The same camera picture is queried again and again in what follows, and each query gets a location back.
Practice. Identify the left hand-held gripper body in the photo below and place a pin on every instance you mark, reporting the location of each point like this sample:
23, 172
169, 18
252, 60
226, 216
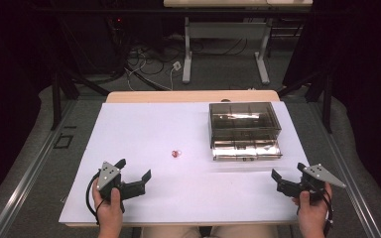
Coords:
107, 175

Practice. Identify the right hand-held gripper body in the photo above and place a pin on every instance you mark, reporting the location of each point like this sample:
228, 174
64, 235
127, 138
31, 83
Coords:
320, 173

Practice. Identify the person's left hand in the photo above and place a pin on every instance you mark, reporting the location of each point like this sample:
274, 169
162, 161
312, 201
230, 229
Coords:
109, 216

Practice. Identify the person's right hand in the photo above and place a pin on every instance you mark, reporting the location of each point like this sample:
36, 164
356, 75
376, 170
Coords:
312, 216

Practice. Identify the white table sheet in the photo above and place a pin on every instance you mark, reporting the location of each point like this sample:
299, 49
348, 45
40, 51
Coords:
165, 132

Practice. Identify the clear smoky storage box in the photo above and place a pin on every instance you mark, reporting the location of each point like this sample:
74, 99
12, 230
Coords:
244, 120

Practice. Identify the black metal stand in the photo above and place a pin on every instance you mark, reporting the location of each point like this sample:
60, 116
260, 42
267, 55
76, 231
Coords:
57, 99
325, 99

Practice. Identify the dark curtain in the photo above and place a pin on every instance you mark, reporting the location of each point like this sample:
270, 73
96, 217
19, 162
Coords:
10, 82
367, 82

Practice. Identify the white power adapter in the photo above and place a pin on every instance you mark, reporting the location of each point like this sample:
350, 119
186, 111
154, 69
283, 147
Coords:
176, 65

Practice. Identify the black device with red light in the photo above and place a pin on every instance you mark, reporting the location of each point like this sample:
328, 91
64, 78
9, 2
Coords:
117, 22

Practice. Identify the aluminium floor rail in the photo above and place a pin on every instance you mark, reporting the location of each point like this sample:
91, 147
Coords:
26, 178
350, 178

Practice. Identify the white desk frame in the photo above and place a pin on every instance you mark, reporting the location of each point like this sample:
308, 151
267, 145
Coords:
225, 31

